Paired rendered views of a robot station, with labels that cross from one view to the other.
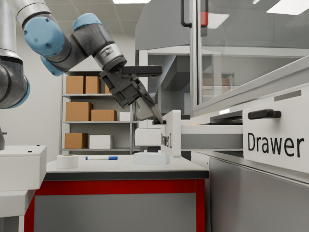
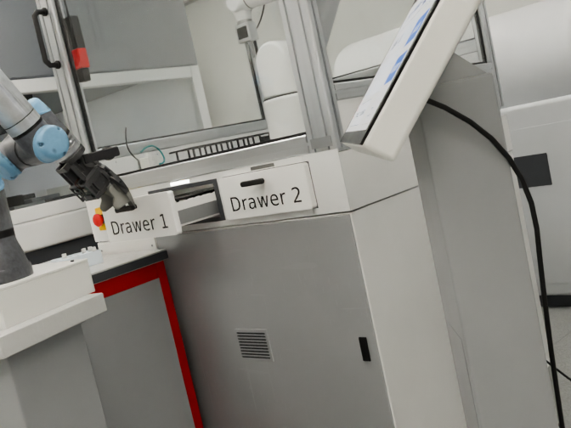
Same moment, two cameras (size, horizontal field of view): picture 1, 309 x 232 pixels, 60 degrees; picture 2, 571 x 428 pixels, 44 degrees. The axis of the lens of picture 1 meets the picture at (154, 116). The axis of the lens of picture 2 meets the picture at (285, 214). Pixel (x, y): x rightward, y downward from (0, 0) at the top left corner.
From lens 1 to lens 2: 126 cm
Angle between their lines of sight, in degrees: 45
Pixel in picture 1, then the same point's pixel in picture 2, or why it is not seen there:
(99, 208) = not seen: hidden behind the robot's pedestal
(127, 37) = not seen: outside the picture
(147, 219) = (121, 323)
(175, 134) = (174, 212)
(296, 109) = (276, 176)
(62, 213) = not seen: hidden behind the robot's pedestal
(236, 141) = (213, 207)
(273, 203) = (263, 243)
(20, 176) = (81, 284)
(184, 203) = (151, 292)
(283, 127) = (267, 188)
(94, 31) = (51, 120)
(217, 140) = (200, 210)
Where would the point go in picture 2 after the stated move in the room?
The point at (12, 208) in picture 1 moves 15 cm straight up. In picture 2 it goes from (99, 306) to (81, 236)
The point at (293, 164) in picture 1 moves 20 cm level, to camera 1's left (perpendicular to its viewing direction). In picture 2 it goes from (279, 210) to (217, 229)
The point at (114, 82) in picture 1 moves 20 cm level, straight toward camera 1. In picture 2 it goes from (80, 174) to (135, 161)
